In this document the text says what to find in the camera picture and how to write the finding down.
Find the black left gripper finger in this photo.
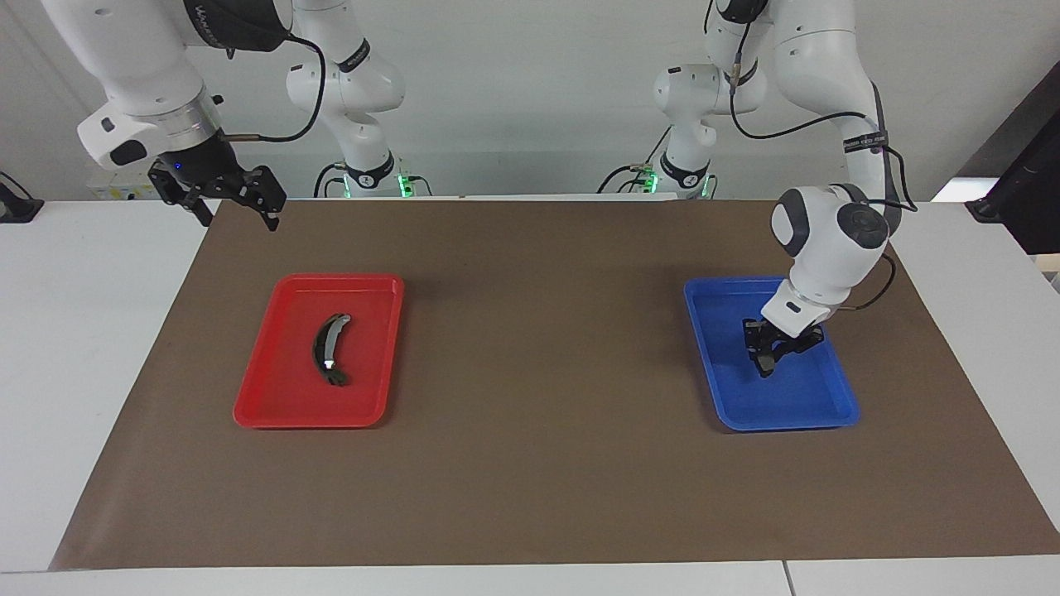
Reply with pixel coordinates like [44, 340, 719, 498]
[772, 327, 826, 370]
[743, 320, 771, 375]

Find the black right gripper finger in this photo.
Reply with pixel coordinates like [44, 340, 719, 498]
[178, 189, 214, 227]
[245, 166, 288, 233]

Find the curved brake shoe with metal web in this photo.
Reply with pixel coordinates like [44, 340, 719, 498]
[312, 313, 353, 387]

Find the blue plastic tray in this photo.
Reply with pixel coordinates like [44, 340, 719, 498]
[684, 276, 860, 433]

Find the yellow labelled box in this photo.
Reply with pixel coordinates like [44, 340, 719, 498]
[87, 161, 162, 202]

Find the red plastic tray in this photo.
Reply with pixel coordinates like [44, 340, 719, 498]
[233, 273, 405, 430]

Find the brown table mat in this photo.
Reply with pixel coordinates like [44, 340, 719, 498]
[48, 197, 1060, 572]

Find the black monitor stand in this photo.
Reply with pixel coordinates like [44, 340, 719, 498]
[965, 60, 1060, 257]

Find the black right base cable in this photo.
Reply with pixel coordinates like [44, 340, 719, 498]
[312, 161, 349, 199]

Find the black base cable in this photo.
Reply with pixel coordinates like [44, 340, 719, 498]
[312, 161, 349, 199]
[596, 124, 673, 196]

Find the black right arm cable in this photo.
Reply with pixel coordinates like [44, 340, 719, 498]
[222, 31, 329, 144]

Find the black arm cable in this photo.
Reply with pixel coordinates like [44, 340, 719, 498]
[729, 46, 918, 313]
[222, 31, 329, 144]

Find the black clamp mount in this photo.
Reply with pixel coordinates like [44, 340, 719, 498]
[0, 171, 45, 224]

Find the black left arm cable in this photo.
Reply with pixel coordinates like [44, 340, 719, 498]
[729, 46, 918, 313]

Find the black left base cable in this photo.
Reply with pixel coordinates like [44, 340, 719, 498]
[596, 124, 673, 196]

